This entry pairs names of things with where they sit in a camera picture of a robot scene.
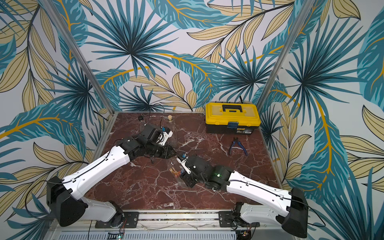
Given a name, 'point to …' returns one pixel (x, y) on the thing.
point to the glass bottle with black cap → (140, 118)
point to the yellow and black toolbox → (231, 117)
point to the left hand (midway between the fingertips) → (173, 156)
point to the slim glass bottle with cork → (173, 162)
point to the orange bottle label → (177, 174)
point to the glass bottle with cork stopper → (170, 118)
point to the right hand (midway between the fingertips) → (184, 172)
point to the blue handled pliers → (236, 140)
